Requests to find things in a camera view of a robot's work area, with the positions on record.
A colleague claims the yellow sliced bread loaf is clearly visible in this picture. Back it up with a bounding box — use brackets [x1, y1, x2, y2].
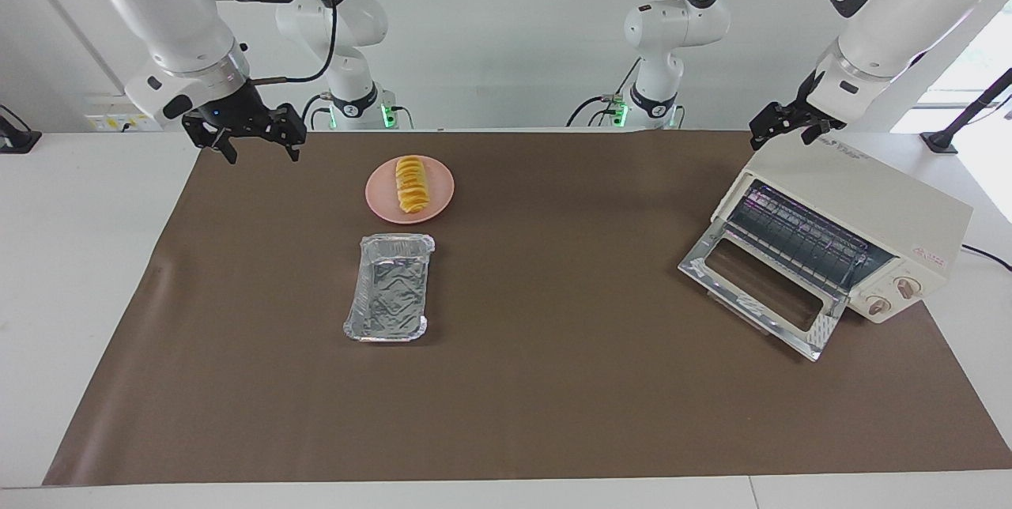
[395, 155, 429, 214]

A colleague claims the aluminium foil tray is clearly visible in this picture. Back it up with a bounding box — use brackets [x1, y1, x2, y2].
[342, 233, 436, 343]

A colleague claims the cream toaster oven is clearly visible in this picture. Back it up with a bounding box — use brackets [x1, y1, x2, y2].
[678, 134, 974, 362]

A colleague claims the glass oven door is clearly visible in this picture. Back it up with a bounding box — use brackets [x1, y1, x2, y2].
[678, 221, 851, 362]

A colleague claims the pink round plate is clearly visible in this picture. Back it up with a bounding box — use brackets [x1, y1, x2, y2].
[364, 154, 456, 224]

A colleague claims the black clamp stand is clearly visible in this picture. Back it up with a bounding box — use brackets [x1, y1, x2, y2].
[921, 68, 1012, 155]

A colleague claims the black table clamp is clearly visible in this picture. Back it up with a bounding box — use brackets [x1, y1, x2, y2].
[0, 104, 43, 154]

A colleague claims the brown table mat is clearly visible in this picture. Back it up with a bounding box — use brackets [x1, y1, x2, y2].
[42, 130, 1012, 487]

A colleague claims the black right base cable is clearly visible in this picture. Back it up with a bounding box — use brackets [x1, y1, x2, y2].
[300, 93, 334, 131]

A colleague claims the black base cable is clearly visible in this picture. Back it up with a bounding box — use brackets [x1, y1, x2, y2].
[565, 58, 641, 128]
[300, 93, 334, 131]

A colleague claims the wire oven rack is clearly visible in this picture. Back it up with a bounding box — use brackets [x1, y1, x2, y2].
[726, 183, 896, 294]

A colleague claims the white wall socket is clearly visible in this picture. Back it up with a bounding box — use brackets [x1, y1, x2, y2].
[85, 94, 164, 133]

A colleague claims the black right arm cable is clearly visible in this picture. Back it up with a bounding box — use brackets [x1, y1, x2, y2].
[251, 0, 339, 86]

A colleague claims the black left base cable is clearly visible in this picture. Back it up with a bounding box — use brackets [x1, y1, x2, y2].
[565, 58, 641, 128]

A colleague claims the black oven power cord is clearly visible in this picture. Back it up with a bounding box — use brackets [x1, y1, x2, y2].
[961, 243, 1012, 272]

